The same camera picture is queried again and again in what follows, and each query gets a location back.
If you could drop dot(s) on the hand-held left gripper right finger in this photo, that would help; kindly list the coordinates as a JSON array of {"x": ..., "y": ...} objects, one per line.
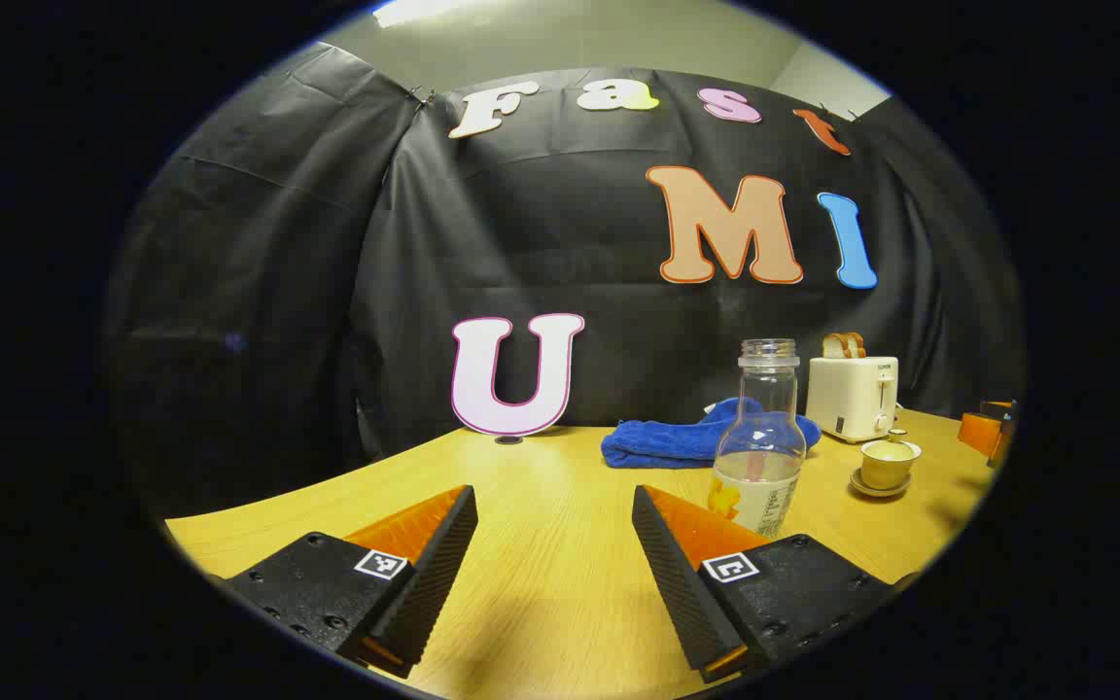
[{"x": 677, "y": 583}]

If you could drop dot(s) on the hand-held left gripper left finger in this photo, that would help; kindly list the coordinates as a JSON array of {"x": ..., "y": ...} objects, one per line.
[{"x": 429, "y": 583}]

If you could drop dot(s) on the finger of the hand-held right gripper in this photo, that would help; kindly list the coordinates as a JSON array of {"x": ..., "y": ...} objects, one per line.
[
  {"x": 980, "y": 433},
  {"x": 996, "y": 407}
]

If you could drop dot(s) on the beige teacup lid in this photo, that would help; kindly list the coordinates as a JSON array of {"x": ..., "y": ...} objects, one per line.
[{"x": 891, "y": 451}]

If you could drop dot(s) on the beige ceramic teacup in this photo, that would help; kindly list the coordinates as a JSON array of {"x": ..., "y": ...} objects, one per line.
[{"x": 886, "y": 474}]

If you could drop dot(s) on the clear plastic water bottle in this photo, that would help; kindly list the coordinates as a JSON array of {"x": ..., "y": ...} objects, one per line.
[{"x": 759, "y": 437}]

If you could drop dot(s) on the beige ceramic saucer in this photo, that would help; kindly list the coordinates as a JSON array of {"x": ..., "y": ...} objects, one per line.
[{"x": 861, "y": 484}]

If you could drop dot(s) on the white toaster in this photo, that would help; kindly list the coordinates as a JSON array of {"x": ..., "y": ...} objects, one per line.
[{"x": 847, "y": 394}]

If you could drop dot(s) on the blue towel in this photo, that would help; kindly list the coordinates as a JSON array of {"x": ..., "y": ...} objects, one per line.
[{"x": 657, "y": 442}]

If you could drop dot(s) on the toasted bread slice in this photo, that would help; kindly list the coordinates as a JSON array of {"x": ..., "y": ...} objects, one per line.
[
  {"x": 859, "y": 344},
  {"x": 837, "y": 345}
]

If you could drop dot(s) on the black backdrop cloth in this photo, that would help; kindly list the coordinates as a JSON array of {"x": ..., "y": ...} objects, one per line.
[{"x": 560, "y": 243}]

